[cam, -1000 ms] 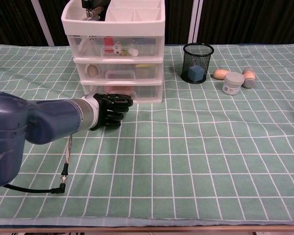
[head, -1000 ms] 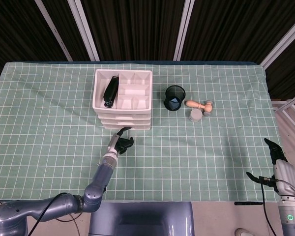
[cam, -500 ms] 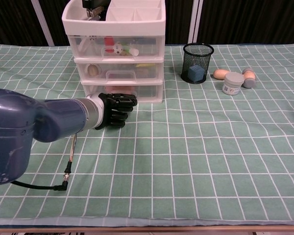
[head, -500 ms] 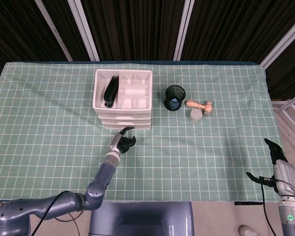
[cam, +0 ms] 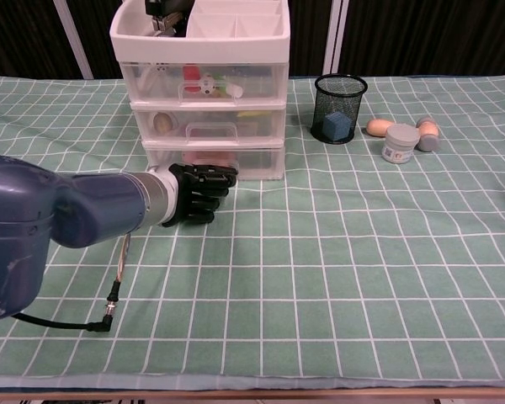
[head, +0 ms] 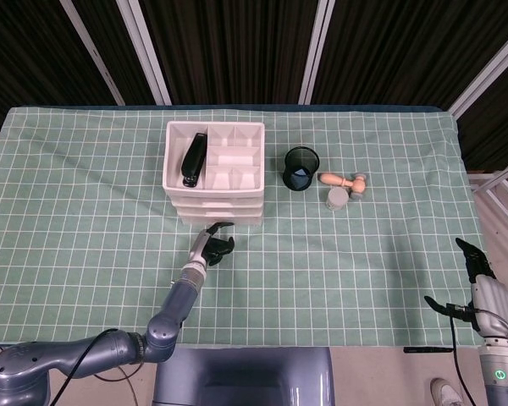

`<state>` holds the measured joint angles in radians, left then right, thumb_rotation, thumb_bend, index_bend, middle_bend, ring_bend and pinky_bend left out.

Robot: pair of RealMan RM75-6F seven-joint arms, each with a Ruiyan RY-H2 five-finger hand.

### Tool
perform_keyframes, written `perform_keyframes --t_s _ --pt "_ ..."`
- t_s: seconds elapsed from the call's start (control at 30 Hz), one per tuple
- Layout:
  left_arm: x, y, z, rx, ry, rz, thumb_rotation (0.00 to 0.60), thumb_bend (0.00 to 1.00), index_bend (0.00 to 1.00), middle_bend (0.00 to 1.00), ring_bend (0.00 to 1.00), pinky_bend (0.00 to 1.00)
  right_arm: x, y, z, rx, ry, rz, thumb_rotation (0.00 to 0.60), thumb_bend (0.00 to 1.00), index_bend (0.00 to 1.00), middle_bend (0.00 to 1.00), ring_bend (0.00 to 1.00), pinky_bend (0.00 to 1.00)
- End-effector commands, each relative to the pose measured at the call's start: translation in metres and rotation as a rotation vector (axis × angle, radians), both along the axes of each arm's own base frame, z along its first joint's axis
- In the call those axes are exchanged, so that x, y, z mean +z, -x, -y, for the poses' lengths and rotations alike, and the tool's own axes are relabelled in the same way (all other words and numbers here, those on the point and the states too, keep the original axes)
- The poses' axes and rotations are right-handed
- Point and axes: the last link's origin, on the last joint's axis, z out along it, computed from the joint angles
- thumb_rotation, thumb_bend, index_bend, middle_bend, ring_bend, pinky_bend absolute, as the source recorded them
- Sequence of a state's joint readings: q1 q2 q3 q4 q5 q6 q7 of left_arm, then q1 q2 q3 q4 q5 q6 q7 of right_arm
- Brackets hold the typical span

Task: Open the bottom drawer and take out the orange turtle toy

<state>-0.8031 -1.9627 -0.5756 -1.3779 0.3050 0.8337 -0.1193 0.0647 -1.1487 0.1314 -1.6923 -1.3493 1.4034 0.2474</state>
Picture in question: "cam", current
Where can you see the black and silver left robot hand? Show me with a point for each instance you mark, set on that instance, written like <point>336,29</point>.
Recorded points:
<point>198,189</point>

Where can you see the clear bottom drawer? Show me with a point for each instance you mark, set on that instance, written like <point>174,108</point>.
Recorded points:
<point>263,162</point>

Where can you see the blue and silver left robot arm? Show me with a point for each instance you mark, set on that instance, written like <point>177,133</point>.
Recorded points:
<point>88,206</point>

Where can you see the pink and orange turtle toy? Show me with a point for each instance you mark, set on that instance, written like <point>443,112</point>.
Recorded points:
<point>219,158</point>

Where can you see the small black-white soccer ball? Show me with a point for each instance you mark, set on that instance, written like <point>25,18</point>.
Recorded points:
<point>208,85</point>

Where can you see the red cup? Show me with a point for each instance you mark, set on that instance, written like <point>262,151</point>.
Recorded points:
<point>190,72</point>

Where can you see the translucent plastic storage drawer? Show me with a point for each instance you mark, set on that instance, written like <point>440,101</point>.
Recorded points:
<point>261,84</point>

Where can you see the grey and wood peg toy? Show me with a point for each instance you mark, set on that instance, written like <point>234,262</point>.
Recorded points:
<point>428,136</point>

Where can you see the yellow flat item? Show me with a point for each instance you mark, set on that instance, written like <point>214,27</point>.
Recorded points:
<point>250,113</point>

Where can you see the small white tube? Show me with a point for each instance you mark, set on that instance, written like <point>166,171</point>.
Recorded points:
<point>234,90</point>

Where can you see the green checkered tablecloth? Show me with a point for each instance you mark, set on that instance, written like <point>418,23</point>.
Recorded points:
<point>320,273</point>

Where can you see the blue cube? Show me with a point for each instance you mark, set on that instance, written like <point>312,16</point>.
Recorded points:
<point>335,126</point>

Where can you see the black mesh pen holder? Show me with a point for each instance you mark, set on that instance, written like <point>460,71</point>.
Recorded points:
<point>341,99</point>

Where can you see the black stapler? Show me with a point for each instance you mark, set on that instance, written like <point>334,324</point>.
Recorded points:
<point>157,8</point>

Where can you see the peach wooden egg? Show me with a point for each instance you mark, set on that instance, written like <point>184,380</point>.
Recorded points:
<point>379,128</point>

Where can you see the slanted white pole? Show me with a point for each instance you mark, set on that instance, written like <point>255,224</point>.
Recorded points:
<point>73,40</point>

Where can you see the white double pole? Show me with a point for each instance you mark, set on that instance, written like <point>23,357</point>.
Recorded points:
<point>334,38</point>

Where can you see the small grey lidded jar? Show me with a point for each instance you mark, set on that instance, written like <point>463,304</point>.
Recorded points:
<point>400,145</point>

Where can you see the white plastic drawer organizer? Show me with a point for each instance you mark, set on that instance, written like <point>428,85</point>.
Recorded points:
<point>198,48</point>

